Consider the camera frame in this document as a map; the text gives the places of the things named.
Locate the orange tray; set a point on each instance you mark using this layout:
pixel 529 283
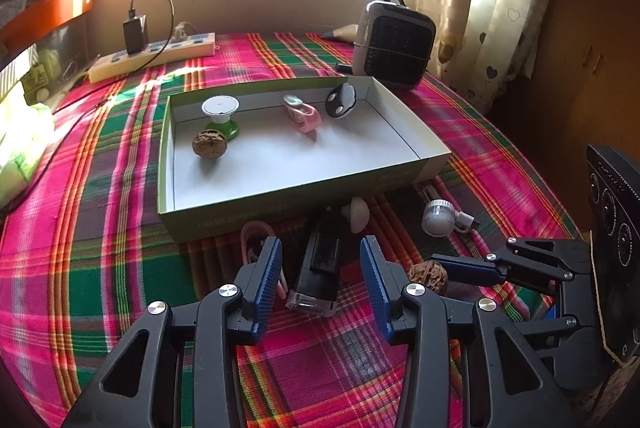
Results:
pixel 36 21

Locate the pink clip with white insert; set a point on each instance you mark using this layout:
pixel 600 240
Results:
pixel 305 117

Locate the large brown walnut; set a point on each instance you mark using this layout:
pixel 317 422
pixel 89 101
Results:
pixel 430 274

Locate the small white jar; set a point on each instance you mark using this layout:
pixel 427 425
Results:
pixel 439 218

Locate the white plug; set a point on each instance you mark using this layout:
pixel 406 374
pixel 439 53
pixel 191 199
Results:
pixel 183 31

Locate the plaid bed blanket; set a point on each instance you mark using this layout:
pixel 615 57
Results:
pixel 86 252

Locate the small brown walnut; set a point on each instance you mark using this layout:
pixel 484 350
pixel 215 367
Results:
pixel 209 144

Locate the green white cardboard box tray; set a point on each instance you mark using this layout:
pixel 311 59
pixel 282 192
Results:
pixel 271 170

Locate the white ball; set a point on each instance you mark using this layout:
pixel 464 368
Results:
pixel 357 214

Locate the black rectangular device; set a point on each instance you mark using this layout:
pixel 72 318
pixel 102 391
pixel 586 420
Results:
pixel 315 291

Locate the pink oval clip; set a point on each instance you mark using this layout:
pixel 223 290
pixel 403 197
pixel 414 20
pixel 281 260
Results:
pixel 255 242

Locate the white power strip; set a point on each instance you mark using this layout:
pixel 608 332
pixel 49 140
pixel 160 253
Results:
pixel 120 63

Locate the green white spool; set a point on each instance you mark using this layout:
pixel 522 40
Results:
pixel 219 110

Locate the grey portable heater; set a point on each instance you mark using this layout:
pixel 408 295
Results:
pixel 393 44

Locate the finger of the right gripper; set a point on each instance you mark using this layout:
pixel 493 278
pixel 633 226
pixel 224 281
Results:
pixel 470 270

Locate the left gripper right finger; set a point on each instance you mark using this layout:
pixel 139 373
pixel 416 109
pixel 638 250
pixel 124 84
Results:
pixel 505 384

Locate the stacked green boxes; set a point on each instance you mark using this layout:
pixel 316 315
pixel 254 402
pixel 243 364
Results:
pixel 26 130

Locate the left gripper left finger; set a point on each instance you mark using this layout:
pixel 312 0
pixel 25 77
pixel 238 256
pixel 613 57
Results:
pixel 139 383

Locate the black charger with cable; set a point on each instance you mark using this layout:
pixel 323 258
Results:
pixel 137 37

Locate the black oval disc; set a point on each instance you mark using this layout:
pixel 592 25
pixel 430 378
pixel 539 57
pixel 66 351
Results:
pixel 341 100

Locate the beige brush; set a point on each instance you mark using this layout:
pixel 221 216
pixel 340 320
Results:
pixel 347 33

